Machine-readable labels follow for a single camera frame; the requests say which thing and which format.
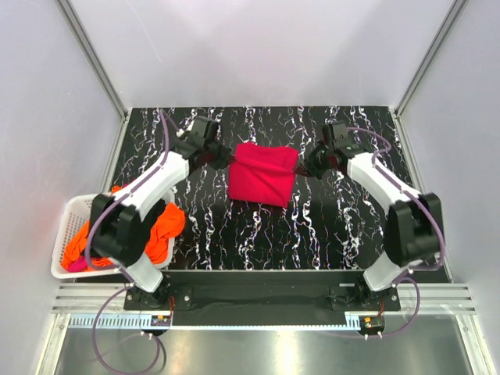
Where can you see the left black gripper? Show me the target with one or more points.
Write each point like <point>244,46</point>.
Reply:
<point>225,158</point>

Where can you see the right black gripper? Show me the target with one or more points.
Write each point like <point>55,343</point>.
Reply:
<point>308,166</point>

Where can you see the magenta t shirt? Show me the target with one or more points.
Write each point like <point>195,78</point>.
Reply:
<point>263,175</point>

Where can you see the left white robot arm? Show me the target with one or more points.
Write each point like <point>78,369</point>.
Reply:
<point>121,223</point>

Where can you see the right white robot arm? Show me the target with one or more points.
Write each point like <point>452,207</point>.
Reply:
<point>414,237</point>

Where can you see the white plastic laundry basket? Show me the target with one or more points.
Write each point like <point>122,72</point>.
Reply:
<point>76,213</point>

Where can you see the orange t shirt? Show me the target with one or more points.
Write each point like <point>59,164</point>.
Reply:
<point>159,248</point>

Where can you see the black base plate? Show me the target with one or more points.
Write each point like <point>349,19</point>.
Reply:
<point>256,298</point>

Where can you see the aluminium rail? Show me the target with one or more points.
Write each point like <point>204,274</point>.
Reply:
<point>101,306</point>

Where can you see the right aluminium frame post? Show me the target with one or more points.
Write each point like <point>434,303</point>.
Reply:
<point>454,12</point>

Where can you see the aluminium frame post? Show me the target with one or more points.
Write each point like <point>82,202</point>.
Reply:
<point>77,28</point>
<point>454,12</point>

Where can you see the left aluminium frame post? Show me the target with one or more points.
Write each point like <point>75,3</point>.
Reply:
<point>77,28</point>

